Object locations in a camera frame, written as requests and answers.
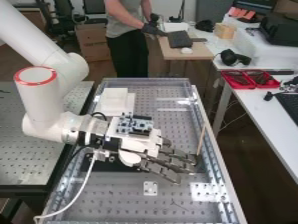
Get dark grey five-finger robot hand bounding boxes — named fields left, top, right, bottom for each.
left=103, top=113, right=199, bottom=186

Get small white square plate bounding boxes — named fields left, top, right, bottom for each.
left=142, top=180, right=159, bottom=197

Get small white box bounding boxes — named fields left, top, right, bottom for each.
left=94, top=87, right=137, bottom=118

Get thin stick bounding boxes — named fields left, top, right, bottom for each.
left=195, top=114, right=212, bottom=158

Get clear box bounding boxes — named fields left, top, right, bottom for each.
left=41, top=77, right=247, bottom=224

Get red tray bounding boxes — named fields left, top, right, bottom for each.
left=219, top=69, right=258, bottom=90
left=244, top=69, right=282, bottom=89

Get white desk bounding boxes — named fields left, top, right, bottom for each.
left=211, top=74, right=298, bottom=184
left=190, top=26, right=298, bottom=73

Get wooden desk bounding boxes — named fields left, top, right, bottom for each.
left=145, top=28, right=220, bottom=101

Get person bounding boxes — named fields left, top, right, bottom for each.
left=103, top=0, right=167, bottom=79

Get black headphones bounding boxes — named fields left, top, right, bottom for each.
left=219, top=48, right=252, bottom=67

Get white carton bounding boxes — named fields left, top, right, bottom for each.
left=160, top=21, right=190, bottom=33

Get small cardboard box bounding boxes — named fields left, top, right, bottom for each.
left=212, top=22, right=236, bottom=40

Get black office chair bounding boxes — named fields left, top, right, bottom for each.
left=37, top=0, right=77, bottom=38

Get black case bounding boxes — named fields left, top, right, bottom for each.
left=258, top=13, right=298, bottom=47

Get black cable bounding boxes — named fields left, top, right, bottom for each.
left=90, top=111, right=109, bottom=122

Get white cable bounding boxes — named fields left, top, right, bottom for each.
left=31, top=154, right=98, bottom=224

